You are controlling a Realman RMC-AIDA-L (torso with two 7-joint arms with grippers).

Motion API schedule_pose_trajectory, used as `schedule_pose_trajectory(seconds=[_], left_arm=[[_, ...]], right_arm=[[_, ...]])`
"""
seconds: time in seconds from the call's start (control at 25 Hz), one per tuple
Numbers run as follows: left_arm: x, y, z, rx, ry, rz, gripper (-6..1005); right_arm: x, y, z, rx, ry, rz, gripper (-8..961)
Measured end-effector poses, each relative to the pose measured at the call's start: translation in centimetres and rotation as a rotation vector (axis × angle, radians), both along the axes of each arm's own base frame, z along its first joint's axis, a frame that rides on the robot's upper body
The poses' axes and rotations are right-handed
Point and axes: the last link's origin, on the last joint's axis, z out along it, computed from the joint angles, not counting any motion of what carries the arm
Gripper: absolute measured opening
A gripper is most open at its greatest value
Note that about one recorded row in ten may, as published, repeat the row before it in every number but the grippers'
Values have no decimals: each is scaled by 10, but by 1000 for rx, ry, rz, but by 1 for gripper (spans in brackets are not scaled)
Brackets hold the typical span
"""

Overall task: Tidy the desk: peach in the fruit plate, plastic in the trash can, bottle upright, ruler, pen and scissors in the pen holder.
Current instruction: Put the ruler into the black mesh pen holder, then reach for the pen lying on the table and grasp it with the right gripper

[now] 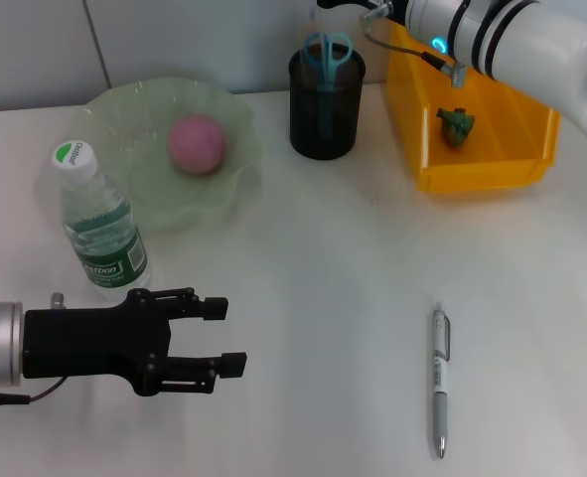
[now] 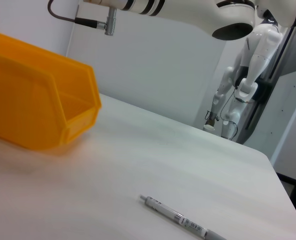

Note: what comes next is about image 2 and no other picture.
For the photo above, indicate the grey robot stand column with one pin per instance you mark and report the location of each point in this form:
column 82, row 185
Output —
column 288, row 100

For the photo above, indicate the white humanoid robot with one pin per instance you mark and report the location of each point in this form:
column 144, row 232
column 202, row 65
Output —
column 263, row 50

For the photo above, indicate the grey retractable pen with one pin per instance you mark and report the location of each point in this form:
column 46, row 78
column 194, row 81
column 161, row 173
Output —
column 177, row 217

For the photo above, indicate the yellow plastic bin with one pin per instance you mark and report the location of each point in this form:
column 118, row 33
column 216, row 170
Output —
column 25, row 100

